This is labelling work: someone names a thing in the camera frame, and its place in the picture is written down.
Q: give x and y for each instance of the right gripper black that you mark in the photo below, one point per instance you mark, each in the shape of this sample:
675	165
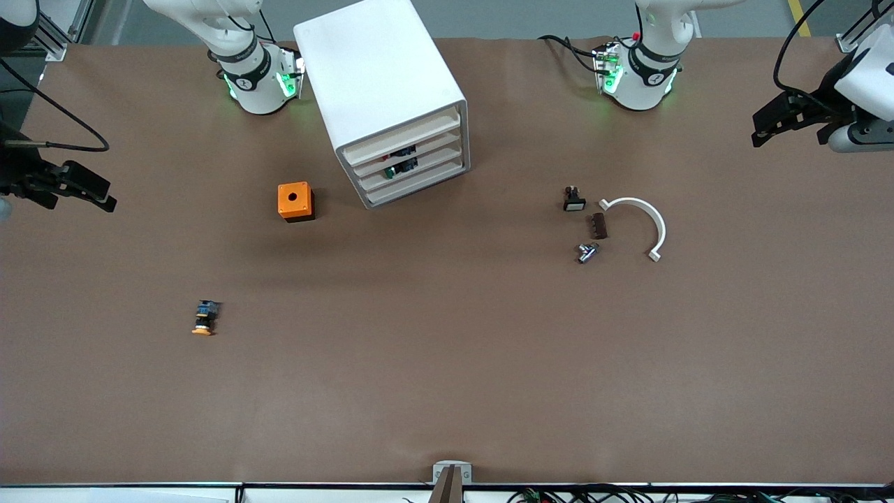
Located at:
15	170

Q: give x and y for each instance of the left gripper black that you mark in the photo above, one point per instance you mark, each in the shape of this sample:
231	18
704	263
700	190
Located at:
814	112

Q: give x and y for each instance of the red push button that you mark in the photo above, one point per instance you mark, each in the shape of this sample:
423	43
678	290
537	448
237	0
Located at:
403	151

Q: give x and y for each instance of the left arm base connector panel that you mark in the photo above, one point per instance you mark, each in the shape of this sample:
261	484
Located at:
607	66

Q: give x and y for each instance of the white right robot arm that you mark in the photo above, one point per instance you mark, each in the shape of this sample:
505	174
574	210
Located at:
255	91

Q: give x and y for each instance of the right arm base connector panel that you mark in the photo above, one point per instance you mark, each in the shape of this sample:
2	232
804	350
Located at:
292	73

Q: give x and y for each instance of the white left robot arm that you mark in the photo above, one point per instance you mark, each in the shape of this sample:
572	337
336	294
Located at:
646	84

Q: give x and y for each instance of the yellow push button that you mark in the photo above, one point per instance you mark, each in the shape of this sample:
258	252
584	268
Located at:
203	318

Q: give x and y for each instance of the green push button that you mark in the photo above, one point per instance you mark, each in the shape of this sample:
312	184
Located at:
399	168

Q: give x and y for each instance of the white curved plastic arc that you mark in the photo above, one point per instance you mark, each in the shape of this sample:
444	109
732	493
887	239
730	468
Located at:
656	220

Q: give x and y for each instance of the orange box with hole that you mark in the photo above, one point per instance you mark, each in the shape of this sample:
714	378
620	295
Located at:
293	199

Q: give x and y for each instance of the brown ribbed block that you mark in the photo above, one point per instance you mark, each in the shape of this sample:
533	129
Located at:
598	226

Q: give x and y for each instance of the white table edge strip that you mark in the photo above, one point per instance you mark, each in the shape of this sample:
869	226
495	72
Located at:
140	492

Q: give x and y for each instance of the brown paper table cover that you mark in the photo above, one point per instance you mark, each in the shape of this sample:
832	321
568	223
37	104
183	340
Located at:
447	349

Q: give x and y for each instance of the aluminium frame profile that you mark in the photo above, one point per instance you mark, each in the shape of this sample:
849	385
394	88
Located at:
56	38
855	35

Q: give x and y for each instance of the silver metal key switch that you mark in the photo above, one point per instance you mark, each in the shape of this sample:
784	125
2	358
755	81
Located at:
587	252

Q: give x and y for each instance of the grey bracket with brown post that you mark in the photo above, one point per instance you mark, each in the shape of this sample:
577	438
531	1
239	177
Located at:
452	482

